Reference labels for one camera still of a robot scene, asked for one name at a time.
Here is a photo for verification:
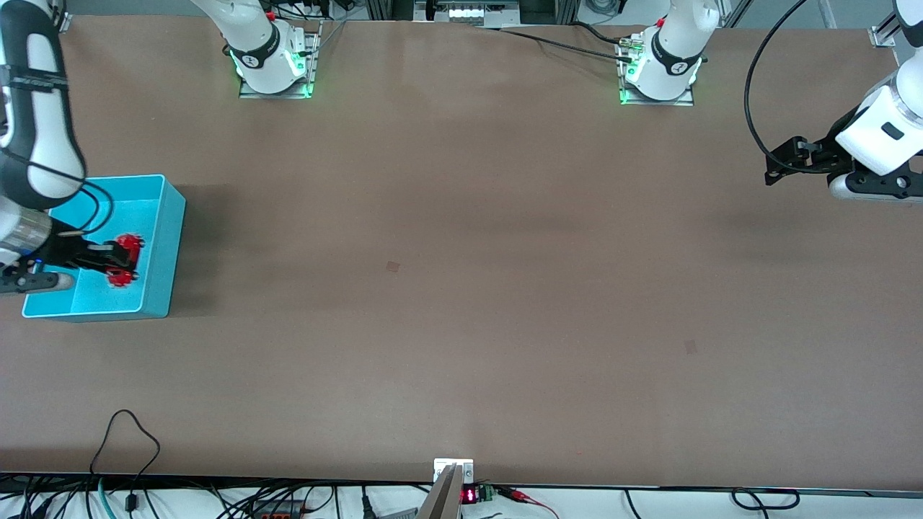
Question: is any red beetle toy car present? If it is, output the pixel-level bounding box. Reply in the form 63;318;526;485
104;232;146;288

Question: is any blue plastic box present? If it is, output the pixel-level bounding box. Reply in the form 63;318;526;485
22;174;187;321

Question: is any black orange connector block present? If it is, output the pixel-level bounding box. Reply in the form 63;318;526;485
249;501;318;519

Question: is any grey device with white light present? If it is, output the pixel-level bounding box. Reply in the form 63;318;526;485
414;0;521;27

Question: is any red clip lead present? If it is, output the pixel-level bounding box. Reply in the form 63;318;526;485
496;486;560;519

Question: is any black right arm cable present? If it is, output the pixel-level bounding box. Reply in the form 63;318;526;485
0;153;115;236

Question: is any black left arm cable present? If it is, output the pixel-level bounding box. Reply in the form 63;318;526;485
744;0;824;175

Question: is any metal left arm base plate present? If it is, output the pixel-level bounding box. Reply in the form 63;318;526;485
618;35;696;107

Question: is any thin black looped cable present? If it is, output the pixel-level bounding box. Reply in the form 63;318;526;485
89;409;162;514

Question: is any black cable to arm base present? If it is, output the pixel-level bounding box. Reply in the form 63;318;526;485
477;22;637;64

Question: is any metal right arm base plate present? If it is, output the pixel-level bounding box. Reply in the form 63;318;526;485
239;20;322;100

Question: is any black coiled cable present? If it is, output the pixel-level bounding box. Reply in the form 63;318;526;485
731;488;800;512

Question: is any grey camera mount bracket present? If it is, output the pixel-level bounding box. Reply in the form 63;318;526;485
417;458;475;519

